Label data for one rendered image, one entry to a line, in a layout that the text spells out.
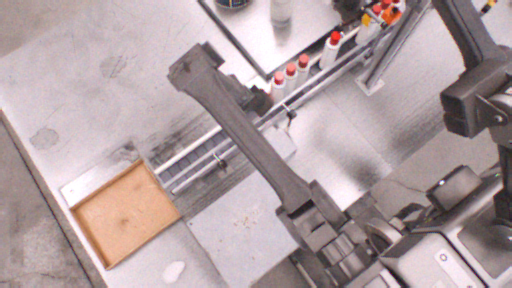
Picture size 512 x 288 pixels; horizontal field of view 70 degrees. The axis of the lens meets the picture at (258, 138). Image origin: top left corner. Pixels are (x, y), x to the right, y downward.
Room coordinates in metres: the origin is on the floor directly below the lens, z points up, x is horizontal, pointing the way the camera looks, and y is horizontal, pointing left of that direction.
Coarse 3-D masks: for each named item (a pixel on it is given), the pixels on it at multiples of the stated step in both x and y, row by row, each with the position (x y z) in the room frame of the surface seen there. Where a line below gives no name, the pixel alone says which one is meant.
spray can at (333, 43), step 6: (336, 36) 0.68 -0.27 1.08; (330, 42) 0.67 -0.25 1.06; (336, 42) 0.66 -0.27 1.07; (324, 48) 0.68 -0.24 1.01; (330, 48) 0.66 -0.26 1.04; (336, 48) 0.66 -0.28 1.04; (324, 54) 0.67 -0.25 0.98; (330, 54) 0.65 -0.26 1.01; (336, 54) 0.66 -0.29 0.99; (324, 60) 0.66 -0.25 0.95; (330, 60) 0.65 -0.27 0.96; (324, 66) 0.66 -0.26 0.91
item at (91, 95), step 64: (128, 0) 1.03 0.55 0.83; (192, 0) 1.03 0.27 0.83; (0, 64) 0.74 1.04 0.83; (64, 64) 0.73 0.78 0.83; (128, 64) 0.73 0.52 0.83; (448, 64) 0.70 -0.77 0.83; (64, 128) 0.46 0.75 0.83; (128, 128) 0.45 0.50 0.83; (192, 128) 0.45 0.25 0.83; (320, 128) 0.44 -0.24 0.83; (384, 128) 0.43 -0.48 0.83; (64, 192) 0.21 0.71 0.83; (192, 192) 0.20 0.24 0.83; (128, 256) -0.02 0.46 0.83; (192, 256) -0.02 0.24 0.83
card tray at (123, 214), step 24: (144, 168) 0.29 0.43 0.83; (96, 192) 0.20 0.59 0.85; (120, 192) 0.20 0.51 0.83; (144, 192) 0.20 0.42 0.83; (72, 216) 0.12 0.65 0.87; (96, 216) 0.12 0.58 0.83; (120, 216) 0.12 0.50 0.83; (144, 216) 0.12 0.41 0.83; (168, 216) 0.11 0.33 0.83; (96, 240) 0.04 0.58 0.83; (120, 240) 0.03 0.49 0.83; (144, 240) 0.03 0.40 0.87
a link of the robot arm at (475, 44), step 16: (432, 0) 0.46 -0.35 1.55; (448, 0) 0.44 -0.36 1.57; (464, 0) 0.44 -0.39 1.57; (448, 16) 0.43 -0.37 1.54; (464, 16) 0.42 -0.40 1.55; (464, 32) 0.40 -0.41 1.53; (480, 32) 0.40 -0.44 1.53; (464, 48) 0.39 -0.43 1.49; (480, 48) 0.38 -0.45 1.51; (496, 48) 0.38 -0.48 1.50; (464, 64) 0.37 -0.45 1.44
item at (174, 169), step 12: (384, 36) 0.80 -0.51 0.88; (348, 48) 0.75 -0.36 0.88; (360, 48) 0.75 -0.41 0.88; (336, 60) 0.70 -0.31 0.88; (348, 60) 0.70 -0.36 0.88; (312, 72) 0.65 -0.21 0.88; (312, 84) 0.60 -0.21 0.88; (300, 96) 0.55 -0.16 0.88; (276, 108) 0.50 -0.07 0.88; (252, 120) 0.46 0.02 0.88; (264, 120) 0.45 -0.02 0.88; (204, 144) 0.37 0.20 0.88; (216, 144) 0.37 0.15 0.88; (228, 144) 0.36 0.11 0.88; (192, 156) 0.32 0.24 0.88; (168, 168) 0.28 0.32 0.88; (180, 168) 0.28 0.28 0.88; (192, 168) 0.28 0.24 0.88; (168, 180) 0.24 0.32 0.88; (180, 180) 0.23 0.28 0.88
